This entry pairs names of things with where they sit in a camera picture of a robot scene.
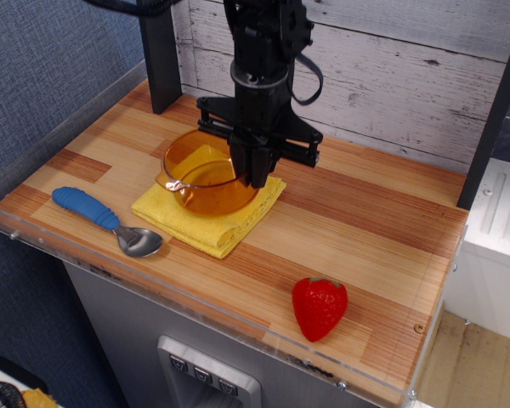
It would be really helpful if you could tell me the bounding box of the clear acrylic table guard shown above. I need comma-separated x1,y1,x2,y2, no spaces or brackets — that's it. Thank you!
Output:
0,71,466,405

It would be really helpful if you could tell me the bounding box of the white ribbed side counter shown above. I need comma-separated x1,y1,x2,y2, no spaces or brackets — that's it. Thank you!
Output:
444,159,510,338

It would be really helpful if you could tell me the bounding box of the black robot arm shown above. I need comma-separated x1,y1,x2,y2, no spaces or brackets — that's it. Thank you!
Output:
196,1,323,189

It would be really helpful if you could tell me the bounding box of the red plastic strawberry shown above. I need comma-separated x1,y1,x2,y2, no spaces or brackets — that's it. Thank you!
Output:
292,277,349,343

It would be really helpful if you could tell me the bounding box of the black braided cable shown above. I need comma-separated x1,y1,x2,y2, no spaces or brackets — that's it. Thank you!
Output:
0,378,26,408

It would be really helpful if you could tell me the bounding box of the yellow folded towel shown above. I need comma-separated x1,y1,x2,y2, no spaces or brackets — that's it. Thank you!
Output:
131,177,286,258

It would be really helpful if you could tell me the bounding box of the orange transparent pot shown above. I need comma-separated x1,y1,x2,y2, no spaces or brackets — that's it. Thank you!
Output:
156,130,258,216

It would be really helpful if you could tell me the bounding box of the blue handled metal spoon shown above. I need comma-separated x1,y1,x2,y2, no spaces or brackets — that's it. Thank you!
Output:
52,186,163,258

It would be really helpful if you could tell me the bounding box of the black right vertical post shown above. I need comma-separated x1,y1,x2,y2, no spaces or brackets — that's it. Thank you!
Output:
456,54,510,210

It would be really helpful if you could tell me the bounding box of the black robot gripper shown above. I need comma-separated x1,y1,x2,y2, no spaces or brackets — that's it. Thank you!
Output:
196,82,323,189

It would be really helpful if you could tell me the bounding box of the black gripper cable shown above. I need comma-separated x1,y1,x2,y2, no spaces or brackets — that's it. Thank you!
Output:
286,53,325,107

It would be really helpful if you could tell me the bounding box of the yellow object at corner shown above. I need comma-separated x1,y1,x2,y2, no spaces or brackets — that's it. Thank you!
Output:
21,388,60,408

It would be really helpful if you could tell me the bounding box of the grey toy fridge cabinet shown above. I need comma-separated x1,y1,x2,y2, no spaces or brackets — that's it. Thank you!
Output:
65,263,370,407

